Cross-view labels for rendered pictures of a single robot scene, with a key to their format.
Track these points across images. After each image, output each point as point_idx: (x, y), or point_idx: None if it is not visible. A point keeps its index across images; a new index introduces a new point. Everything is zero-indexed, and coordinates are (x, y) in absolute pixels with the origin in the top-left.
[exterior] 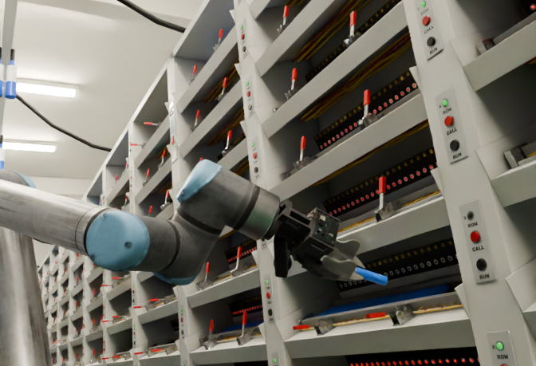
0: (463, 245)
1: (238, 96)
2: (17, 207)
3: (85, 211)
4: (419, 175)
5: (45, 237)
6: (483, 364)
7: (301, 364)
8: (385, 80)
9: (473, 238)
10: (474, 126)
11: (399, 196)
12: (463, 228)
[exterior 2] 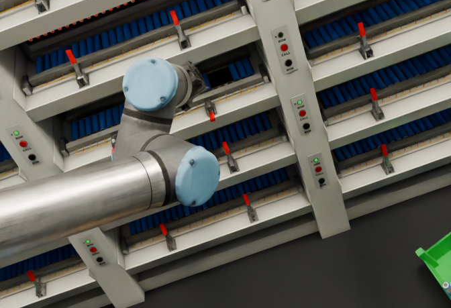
0: (274, 54)
1: None
2: (41, 223)
3: (144, 172)
4: None
5: (94, 227)
6: (287, 114)
7: None
8: None
9: (284, 48)
10: None
11: (131, 13)
12: (274, 43)
